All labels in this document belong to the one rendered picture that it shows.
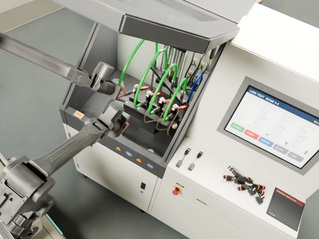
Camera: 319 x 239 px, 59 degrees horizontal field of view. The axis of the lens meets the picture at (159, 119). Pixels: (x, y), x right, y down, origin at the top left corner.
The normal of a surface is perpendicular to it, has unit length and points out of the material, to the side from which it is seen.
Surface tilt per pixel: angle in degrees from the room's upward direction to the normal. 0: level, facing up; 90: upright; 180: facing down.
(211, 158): 0
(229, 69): 76
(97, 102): 0
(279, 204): 0
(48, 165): 38
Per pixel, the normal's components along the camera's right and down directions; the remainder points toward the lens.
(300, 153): -0.44, 0.54
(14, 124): 0.12, -0.55
